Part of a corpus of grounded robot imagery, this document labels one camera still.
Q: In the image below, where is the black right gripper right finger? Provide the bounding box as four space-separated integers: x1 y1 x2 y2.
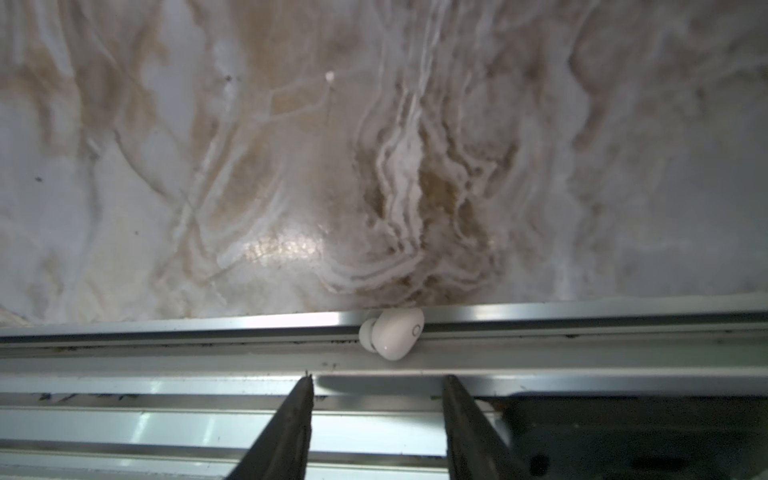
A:
442 375 531 480

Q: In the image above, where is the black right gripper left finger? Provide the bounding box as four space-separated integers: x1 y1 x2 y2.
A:
226 375 314 480

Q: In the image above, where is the white earbud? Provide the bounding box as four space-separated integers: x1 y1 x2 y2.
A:
358 308 425 361

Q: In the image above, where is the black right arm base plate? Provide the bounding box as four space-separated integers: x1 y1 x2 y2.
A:
501 397 767 479

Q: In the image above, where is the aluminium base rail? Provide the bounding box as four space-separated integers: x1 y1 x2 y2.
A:
1 294 767 479

